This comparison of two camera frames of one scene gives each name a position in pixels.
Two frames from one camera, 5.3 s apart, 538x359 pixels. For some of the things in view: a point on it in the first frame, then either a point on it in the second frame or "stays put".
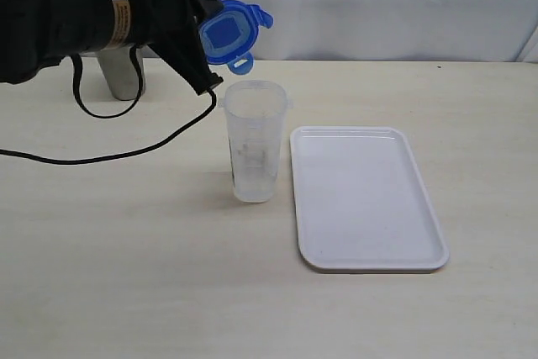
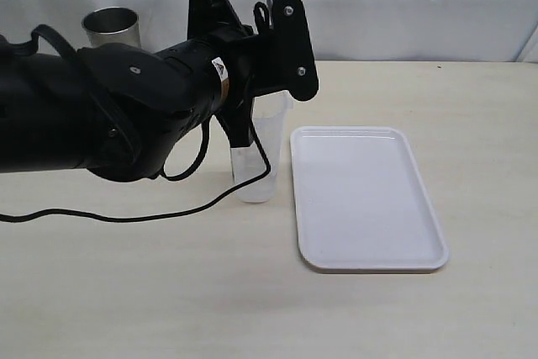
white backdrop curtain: [453, 8] stays put
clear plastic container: [255, 113] stays put
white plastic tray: [361, 203] stays put
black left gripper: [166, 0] -> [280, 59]
